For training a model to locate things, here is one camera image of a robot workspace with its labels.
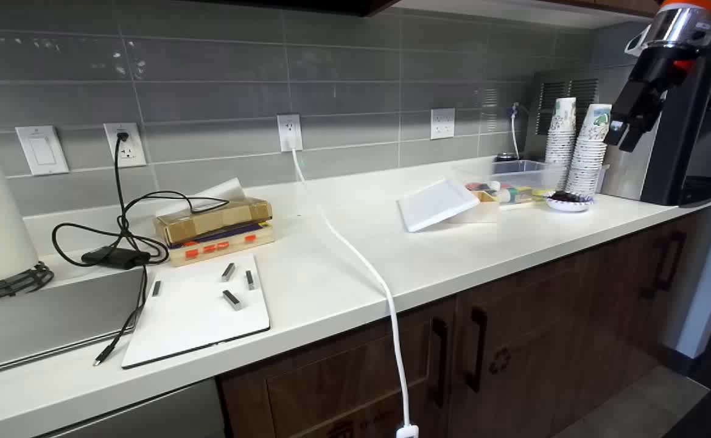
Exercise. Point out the clear plastic storage container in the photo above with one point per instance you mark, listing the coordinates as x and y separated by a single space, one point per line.
518 170

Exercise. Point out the small black marker piece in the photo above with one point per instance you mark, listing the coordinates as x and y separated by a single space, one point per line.
157 287

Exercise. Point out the dark upper cabinet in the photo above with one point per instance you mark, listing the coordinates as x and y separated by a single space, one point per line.
307 6

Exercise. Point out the small white bowl dark contents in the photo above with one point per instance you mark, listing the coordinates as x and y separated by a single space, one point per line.
567 201

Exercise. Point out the black power adapter brick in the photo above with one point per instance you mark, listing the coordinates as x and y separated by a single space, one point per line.
115 257

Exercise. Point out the white outlet plate black plug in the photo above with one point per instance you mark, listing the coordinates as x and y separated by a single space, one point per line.
124 144

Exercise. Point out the large yellow toy block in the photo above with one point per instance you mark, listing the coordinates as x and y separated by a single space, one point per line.
533 195

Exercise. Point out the white blank outlet plate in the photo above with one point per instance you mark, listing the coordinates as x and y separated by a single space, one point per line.
441 122

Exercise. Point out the stainless steel sink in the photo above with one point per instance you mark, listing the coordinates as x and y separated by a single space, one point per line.
47 324

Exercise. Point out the white toy block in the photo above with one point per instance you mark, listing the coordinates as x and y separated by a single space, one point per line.
495 186

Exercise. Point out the tan box with orange marks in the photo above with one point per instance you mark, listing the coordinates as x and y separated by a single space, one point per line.
223 247

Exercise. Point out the green toy block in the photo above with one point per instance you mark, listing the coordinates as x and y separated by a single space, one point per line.
512 198

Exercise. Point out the white plastic lid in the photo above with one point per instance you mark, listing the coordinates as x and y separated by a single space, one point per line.
437 205

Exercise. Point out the white rectangular board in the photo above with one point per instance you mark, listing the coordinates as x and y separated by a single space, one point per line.
198 319

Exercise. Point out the wooden base cabinet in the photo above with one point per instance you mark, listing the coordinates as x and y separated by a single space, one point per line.
550 324

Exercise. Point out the black coffee machine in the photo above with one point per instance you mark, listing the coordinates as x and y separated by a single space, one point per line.
688 138

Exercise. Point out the white light switch plate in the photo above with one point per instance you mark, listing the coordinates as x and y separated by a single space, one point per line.
41 149

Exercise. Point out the robot arm with orange band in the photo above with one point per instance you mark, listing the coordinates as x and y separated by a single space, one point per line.
684 26

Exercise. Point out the tall printed paper cup stack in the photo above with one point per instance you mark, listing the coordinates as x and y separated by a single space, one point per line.
560 142
589 149

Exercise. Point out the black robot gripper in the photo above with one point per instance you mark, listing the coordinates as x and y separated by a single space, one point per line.
649 82

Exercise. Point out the brown cardboard box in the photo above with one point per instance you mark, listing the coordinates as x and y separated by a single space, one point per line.
213 219

